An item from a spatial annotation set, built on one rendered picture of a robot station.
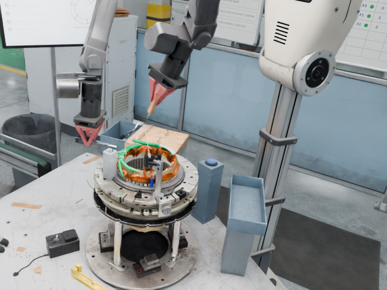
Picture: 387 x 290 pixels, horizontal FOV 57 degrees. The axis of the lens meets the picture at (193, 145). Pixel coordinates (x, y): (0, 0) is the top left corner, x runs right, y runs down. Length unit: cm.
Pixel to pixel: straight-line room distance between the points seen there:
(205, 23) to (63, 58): 282
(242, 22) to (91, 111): 231
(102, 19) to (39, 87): 292
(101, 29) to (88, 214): 73
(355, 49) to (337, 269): 161
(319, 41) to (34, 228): 114
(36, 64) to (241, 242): 310
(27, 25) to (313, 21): 135
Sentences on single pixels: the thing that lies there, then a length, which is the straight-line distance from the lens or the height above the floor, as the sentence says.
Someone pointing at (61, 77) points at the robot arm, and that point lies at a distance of 105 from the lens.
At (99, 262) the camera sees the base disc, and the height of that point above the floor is 80.
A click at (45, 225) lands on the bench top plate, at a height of 78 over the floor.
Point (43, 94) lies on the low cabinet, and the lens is 395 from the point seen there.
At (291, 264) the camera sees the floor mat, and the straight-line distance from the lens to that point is 257.
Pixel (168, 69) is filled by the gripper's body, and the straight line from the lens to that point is 95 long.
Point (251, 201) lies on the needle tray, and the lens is 120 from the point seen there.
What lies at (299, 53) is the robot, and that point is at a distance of 115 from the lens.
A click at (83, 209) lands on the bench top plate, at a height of 78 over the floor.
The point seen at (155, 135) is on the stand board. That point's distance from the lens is 144.
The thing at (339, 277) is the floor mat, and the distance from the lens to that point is 263.
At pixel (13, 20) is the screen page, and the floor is 136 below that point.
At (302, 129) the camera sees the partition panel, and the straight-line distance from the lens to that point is 332.
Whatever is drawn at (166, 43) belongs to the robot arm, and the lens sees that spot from 90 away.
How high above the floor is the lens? 169
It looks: 26 degrees down
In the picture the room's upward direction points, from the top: 7 degrees clockwise
